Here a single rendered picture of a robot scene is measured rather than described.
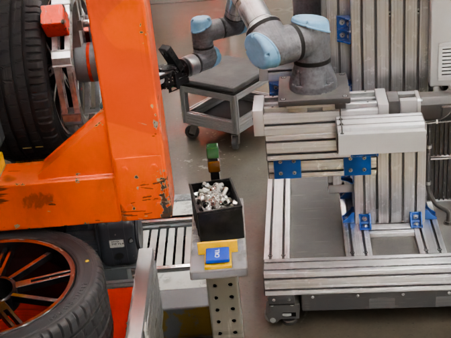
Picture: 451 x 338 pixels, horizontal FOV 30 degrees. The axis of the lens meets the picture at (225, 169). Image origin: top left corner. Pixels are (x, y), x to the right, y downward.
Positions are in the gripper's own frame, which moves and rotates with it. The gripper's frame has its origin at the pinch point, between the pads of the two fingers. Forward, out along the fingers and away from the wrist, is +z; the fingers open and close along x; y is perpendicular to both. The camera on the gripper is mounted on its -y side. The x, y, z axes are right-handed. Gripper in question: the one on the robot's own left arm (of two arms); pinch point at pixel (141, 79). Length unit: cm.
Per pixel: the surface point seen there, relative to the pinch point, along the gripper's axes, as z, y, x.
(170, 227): -22, 77, 23
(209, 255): 27, 35, -56
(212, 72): -110, 49, 83
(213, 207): 16, 27, -47
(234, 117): -99, 64, 59
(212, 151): 0.4, 18.3, -32.4
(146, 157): 27.3, 9.2, -32.8
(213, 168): 0.7, 24.4, -32.2
